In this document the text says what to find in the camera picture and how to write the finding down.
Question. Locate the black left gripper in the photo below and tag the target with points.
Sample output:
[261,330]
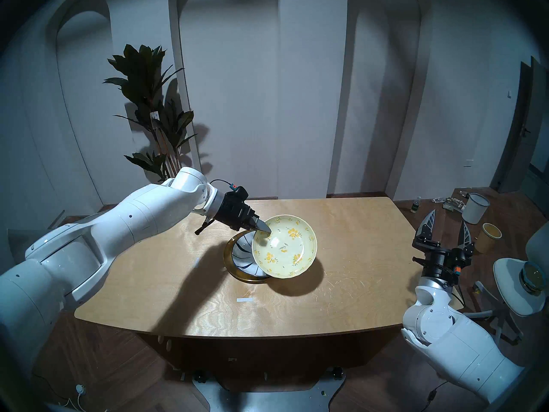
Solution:
[233,209]

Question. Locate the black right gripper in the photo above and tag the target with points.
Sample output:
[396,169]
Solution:
[441,261]

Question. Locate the yellow floral ceramic plate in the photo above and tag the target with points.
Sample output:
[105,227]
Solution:
[287,246]

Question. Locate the white plate with blue stripes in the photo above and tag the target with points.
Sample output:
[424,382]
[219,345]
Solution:
[242,254]

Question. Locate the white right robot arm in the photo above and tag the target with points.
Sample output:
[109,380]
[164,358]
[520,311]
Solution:
[463,346]

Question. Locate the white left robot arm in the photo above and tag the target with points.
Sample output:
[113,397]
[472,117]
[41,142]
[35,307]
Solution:
[128,218]

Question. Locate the pile of small floor clutter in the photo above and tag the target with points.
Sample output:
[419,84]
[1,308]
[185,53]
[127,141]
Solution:
[452,204]

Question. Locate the white bucket with dark rim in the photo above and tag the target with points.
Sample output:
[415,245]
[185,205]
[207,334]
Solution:
[474,209]

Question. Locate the plastic bottle with green label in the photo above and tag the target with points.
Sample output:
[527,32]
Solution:
[415,206]

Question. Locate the tan paper cup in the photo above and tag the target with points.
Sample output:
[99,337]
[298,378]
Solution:
[488,239]

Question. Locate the gold metal plate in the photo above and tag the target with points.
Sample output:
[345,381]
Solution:
[229,265]

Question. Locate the white office chair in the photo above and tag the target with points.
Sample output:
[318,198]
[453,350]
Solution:
[510,286]

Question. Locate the glass bowl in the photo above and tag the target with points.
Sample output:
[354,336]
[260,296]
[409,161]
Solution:
[532,278]

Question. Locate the dark door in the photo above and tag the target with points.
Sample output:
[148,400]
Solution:
[521,158]

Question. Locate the tall green leafy plant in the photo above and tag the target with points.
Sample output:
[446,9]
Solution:
[141,76]

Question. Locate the rolled grey mat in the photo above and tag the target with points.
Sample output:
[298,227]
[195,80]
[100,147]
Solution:
[25,241]

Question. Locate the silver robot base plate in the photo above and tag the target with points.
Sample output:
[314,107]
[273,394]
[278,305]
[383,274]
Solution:
[266,396]

